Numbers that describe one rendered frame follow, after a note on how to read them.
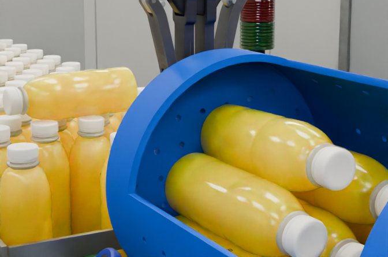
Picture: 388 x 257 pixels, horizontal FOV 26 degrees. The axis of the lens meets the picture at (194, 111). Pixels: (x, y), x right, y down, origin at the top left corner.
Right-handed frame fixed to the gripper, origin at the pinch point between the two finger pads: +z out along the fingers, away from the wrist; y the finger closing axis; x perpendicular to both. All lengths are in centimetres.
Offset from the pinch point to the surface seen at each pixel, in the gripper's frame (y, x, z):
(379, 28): -285, -295, 31
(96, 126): 0.2, -29.3, 7.6
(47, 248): 13.1, -14.6, 19.1
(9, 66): -4, -88, 7
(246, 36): -35, -45, -2
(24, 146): 14.4, -18.6, 6.6
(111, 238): 4.4, -14.6, 19.3
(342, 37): -279, -321, 40
